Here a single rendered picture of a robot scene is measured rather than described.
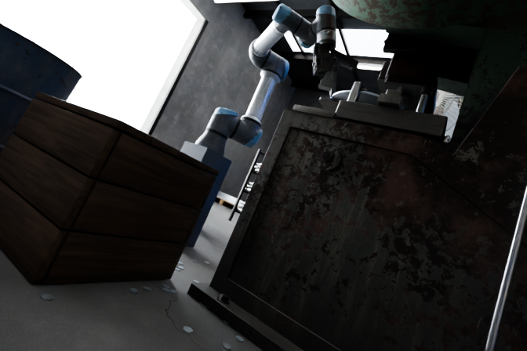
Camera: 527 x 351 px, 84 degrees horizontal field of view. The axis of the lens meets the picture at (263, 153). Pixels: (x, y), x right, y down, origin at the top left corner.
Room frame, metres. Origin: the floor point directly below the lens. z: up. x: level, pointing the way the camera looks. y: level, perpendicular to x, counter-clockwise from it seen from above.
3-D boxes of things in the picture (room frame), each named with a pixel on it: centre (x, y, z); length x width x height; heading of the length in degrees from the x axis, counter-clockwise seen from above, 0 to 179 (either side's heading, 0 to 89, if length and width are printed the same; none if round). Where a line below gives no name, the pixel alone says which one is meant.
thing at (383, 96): (0.83, -0.31, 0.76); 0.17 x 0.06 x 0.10; 147
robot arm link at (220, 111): (1.45, 0.25, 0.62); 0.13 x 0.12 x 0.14; 109
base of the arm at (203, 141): (1.45, 0.25, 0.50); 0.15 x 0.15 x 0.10
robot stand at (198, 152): (1.45, 0.25, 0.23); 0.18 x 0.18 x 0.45; 50
